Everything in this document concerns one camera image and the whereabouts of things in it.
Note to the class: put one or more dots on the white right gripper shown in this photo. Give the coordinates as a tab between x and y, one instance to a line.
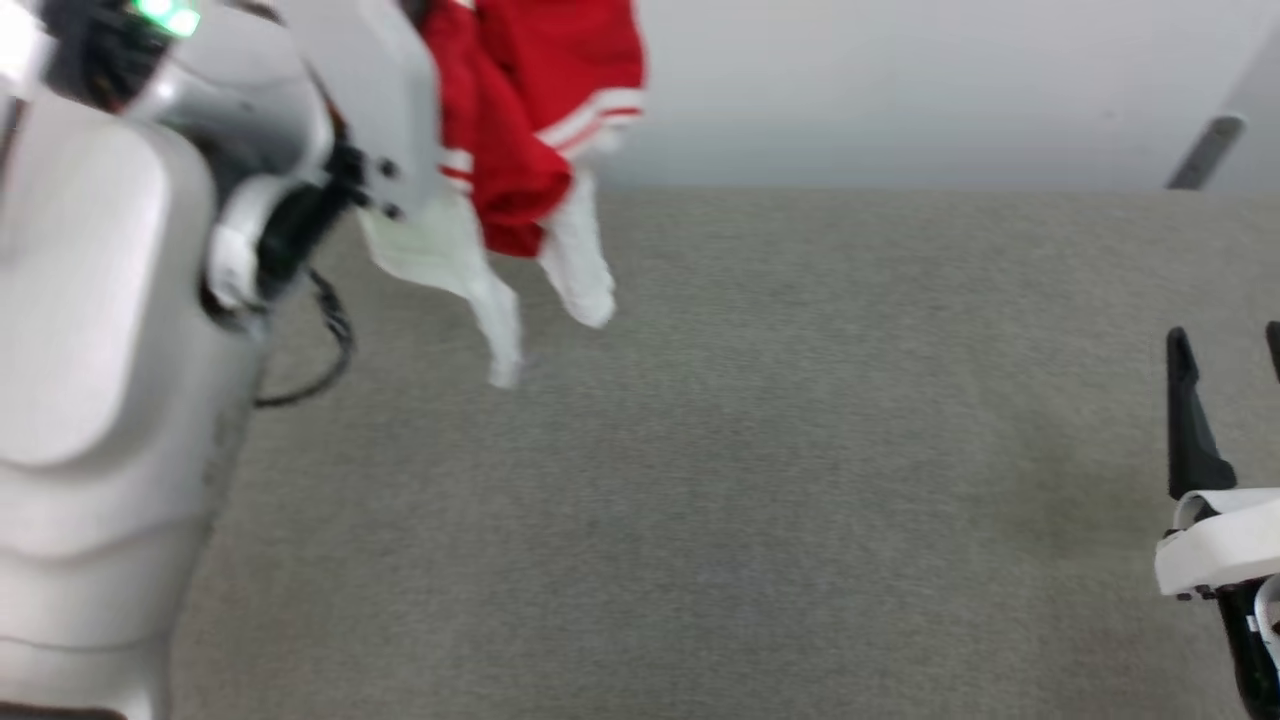
1220	545

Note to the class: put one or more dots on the red garment with white stripes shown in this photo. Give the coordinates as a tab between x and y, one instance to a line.
520	120

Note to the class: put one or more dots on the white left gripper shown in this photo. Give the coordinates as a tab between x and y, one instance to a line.
380	90

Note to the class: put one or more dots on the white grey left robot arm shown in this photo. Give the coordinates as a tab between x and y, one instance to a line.
90	350

